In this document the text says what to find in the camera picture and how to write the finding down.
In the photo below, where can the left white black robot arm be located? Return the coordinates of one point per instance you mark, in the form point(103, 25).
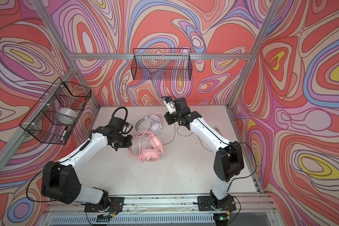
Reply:
point(60, 181)

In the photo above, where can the black wire basket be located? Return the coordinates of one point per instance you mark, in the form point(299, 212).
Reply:
point(42, 125)
point(162, 64)

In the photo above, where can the left black wire basket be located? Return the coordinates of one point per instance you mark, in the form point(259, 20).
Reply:
point(42, 125)

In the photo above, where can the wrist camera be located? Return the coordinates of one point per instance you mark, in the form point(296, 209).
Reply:
point(168, 101)
point(118, 124)

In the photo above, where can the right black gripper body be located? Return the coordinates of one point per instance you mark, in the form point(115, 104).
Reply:
point(173, 117)

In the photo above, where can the white headphones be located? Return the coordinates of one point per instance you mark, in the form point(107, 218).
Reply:
point(151, 123)

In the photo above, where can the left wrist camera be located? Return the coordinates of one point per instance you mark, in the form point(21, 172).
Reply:
point(118, 124)

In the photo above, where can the back black wire basket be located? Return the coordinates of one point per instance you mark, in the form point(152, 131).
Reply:
point(162, 64)

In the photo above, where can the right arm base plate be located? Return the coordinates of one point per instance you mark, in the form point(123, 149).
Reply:
point(211, 203)

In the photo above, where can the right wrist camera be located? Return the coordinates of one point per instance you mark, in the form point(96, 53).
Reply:
point(168, 101)

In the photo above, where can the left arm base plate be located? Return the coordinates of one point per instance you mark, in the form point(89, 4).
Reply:
point(112, 205)

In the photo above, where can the pink cat-ear headphones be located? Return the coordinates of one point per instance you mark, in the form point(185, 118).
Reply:
point(150, 147)

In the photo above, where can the white tape roll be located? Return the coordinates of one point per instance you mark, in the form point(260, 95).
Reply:
point(66, 116)

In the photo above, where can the aluminium front rail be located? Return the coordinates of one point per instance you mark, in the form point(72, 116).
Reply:
point(148, 204)

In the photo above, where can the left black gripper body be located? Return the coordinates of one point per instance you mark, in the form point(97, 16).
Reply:
point(122, 141)

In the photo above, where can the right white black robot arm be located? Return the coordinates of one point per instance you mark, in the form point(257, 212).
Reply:
point(228, 161)

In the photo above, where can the marker pen in basket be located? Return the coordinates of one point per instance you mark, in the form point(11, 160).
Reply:
point(63, 135)

